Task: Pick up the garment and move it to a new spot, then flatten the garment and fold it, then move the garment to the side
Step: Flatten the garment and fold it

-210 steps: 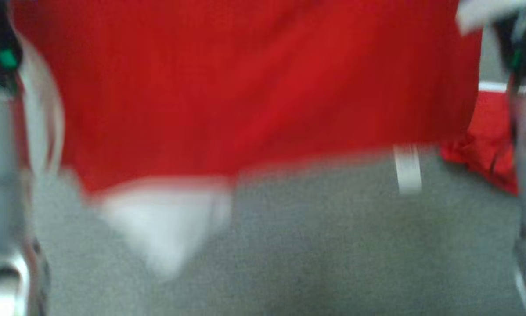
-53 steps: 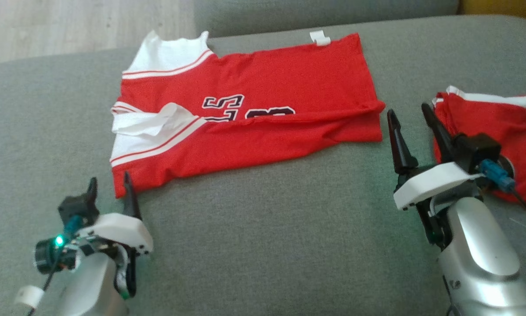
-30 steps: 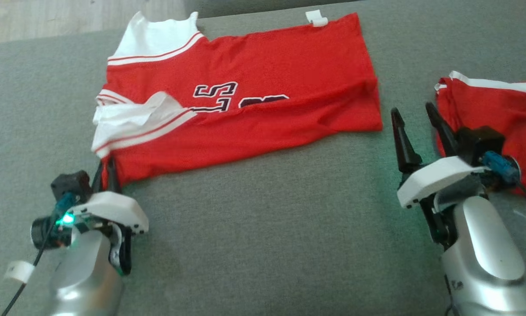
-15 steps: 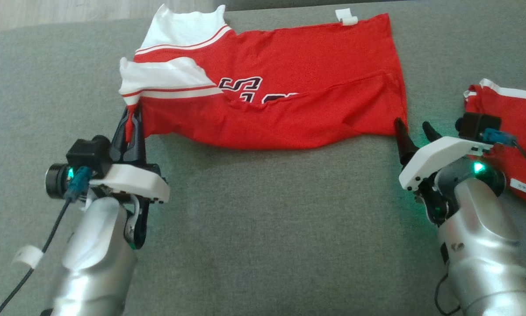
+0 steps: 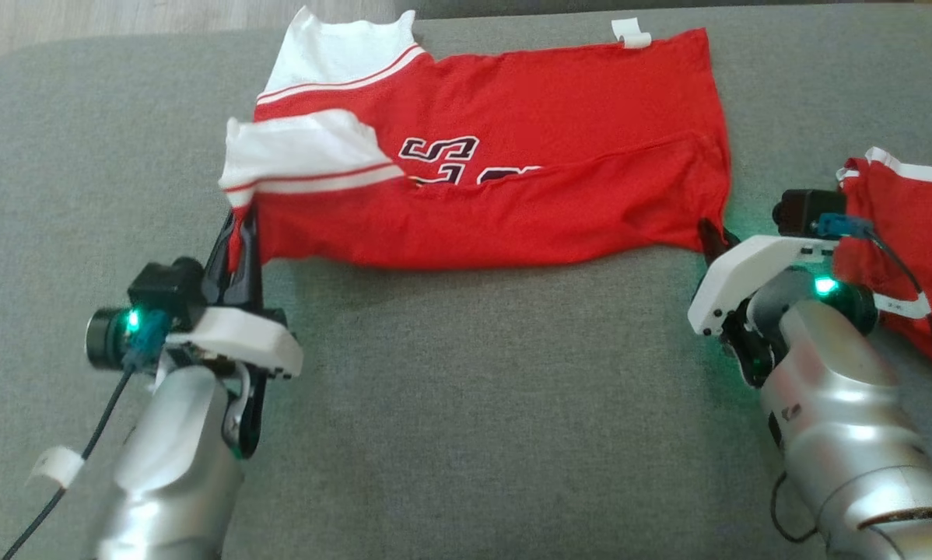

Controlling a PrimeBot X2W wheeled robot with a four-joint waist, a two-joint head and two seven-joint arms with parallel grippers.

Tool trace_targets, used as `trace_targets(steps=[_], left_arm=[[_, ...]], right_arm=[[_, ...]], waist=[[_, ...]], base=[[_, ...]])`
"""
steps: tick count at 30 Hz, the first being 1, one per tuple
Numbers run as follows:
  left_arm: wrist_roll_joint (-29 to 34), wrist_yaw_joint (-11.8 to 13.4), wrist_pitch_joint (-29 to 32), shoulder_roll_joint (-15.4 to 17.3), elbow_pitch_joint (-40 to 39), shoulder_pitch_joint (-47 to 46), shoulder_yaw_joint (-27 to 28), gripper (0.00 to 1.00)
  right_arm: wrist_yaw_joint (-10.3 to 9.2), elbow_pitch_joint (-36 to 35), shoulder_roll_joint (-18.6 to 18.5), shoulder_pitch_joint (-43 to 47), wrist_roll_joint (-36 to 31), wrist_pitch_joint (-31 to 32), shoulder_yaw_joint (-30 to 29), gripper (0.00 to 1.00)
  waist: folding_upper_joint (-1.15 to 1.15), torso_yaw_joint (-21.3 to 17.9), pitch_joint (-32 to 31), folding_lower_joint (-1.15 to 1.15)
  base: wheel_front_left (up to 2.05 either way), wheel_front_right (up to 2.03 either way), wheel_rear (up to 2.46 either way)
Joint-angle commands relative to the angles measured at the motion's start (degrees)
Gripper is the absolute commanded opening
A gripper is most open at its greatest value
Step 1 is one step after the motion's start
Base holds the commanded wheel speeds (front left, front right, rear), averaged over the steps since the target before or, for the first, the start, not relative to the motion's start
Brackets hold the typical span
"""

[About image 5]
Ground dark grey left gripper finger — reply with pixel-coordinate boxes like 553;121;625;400
225;205;266;309
200;208;238;306

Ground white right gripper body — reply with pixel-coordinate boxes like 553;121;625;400
687;233;842;390

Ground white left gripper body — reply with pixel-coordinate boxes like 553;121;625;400
166;306;304;460

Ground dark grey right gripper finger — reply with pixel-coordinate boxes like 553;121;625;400
697;218;741;263

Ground red shorts with white stripes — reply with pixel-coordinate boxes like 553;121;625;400
833;146;932;376

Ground red jersey with white sleeves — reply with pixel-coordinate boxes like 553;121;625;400
219;6;733;271

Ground white tape tag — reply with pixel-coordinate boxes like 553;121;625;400
29;445;86;489

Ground large grey sofa seat cushion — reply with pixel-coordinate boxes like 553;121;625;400
0;4;932;560

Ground black right arm cable loop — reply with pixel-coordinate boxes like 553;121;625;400
769;471;818;544

